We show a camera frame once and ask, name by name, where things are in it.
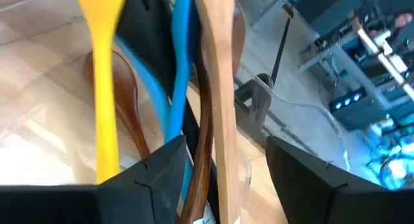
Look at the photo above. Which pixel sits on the light wooden spork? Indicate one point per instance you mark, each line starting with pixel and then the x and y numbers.
pixel 223 104

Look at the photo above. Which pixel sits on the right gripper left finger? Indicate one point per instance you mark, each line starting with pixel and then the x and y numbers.
pixel 97 204

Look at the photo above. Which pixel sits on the clear plastic bin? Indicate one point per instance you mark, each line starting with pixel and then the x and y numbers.
pixel 307 127

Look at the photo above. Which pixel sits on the black computer with blue lights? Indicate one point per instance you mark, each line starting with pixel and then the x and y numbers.
pixel 352 107

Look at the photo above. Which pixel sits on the light wooden desk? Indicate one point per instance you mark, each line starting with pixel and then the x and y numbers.
pixel 381 55

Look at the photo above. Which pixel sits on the dark brown wooden spoon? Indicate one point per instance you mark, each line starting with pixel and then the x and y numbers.
pixel 202 136

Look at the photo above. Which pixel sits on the yellow plastic spoon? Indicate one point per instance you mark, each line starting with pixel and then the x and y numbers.
pixel 105 104

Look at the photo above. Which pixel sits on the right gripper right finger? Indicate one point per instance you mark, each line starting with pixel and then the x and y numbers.
pixel 339 204

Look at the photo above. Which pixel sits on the reddish brown wooden utensil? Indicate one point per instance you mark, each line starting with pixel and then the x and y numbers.
pixel 124 88

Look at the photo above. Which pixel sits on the black aluminium rig frame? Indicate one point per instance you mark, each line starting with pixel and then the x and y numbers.
pixel 254 97

